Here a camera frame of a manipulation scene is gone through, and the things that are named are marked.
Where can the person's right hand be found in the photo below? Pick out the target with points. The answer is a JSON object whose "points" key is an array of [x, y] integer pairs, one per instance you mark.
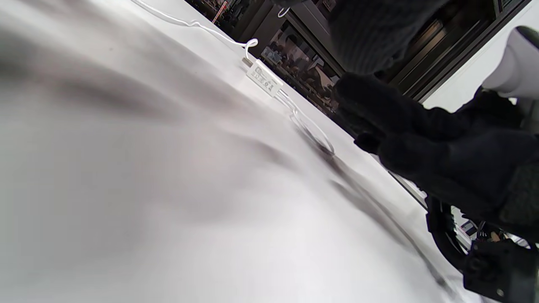
{"points": [[374, 33]]}

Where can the person's left hand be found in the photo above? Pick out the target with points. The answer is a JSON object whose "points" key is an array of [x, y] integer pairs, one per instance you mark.
{"points": [[454, 155]]}

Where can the white charger head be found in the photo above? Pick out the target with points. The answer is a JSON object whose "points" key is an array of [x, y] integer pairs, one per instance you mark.
{"points": [[263, 78]]}

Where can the grey white left hand controller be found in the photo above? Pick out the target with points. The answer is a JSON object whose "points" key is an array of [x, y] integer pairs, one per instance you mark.
{"points": [[518, 63]]}

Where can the dark window frame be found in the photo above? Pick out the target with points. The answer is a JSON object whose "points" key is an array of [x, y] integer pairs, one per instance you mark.
{"points": [[446, 50]]}

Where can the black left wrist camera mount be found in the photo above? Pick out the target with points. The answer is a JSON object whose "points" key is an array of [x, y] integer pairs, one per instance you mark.
{"points": [[497, 269]]}

